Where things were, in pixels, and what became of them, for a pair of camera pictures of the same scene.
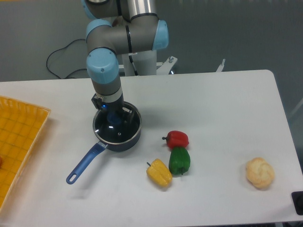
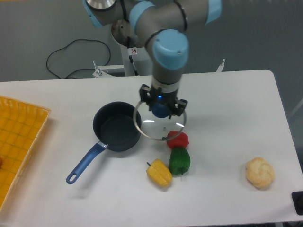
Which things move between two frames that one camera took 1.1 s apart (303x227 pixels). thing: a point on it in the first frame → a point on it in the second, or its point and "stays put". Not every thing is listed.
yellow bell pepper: (159, 173) stays put
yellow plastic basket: (22, 125) stays put
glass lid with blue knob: (115, 130) → (156, 128)
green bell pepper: (179, 160) stays put
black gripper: (114, 109) → (169, 98)
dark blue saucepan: (118, 129) stays put
